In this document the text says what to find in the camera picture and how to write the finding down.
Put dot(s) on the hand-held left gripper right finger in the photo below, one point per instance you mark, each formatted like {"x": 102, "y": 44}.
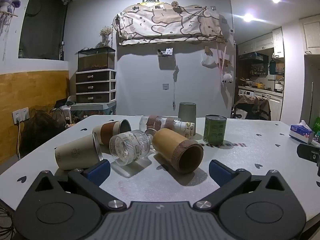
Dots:
{"x": 219, "y": 172}

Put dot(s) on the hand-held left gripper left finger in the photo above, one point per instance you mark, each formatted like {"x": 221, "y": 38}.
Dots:
{"x": 99, "y": 172}

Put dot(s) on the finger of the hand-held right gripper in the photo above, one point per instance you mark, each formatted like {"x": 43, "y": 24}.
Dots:
{"x": 308, "y": 152}

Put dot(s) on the plain cream cup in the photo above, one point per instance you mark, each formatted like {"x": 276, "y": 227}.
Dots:
{"x": 75, "y": 152}

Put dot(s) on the clear ribbed glass cup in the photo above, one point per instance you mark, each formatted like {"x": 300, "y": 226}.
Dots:
{"x": 130, "y": 146}

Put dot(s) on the green tin cup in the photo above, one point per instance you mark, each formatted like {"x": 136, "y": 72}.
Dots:
{"x": 214, "y": 130}

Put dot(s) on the cream cup with brown sleeve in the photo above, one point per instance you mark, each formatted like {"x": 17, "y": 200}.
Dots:
{"x": 110, "y": 130}

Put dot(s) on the white printed cup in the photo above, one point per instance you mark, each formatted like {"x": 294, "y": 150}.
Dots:
{"x": 186, "y": 128}

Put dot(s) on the brown bamboo cup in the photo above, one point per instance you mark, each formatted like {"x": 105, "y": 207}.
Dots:
{"x": 167, "y": 142}

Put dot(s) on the grey plastic cup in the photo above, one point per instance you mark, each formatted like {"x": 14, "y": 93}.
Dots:
{"x": 187, "y": 111}

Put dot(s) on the blue tissue box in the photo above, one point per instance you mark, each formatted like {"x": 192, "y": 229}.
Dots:
{"x": 301, "y": 132}

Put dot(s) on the green plastic bottle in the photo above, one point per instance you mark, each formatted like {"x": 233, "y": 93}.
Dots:
{"x": 317, "y": 127}

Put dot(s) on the white refrigerator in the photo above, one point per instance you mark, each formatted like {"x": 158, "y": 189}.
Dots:
{"x": 312, "y": 90}

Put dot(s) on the dark mesh bag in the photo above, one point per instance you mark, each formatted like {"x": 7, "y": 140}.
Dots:
{"x": 40, "y": 132}

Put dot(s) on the chair with draped jacket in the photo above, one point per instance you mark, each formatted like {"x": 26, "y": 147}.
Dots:
{"x": 252, "y": 107}

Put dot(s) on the clear glass with brown sleeve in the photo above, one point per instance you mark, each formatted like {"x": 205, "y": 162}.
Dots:
{"x": 155, "y": 123}

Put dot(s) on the white washing machine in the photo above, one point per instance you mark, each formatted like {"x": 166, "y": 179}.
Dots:
{"x": 245, "y": 92}

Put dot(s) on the white drawer unit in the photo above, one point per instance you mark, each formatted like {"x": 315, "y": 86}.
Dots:
{"x": 95, "y": 86}

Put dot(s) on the white hanging plush toy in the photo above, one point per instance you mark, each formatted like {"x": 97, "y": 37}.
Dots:
{"x": 227, "y": 78}

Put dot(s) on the glass fish tank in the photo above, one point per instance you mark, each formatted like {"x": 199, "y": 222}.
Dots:
{"x": 96, "y": 60}

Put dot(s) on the white hanging bag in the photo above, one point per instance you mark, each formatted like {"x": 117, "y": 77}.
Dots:
{"x": 208, "y": 60}

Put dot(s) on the dried flower bouquet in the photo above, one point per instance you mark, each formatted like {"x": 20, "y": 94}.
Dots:
{"x": 106, "y": 33}

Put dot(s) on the printed cloth cover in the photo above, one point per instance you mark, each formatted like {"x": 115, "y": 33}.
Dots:
{"x": 170, "y": 22}

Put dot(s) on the dark window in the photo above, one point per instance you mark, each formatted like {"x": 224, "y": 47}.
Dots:
{"x": 42, "y": 22}

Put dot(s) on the gold crown decoration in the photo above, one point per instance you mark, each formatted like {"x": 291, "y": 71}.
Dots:
{"x": 149, "y": 1}

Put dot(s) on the hanging plush dreamcatcher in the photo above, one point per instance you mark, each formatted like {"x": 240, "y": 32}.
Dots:
{"x": 8, "y": 5}

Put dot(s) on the white wall socket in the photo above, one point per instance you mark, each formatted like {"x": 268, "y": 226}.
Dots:
{"x": 21, "y": 115}

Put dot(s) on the white wall switch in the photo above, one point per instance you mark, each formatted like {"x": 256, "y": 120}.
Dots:
{"x": 165, "y": 86}

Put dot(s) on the white kitchen wall cabinets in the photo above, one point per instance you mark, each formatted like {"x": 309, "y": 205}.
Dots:
{"x": 262, "y": 42}

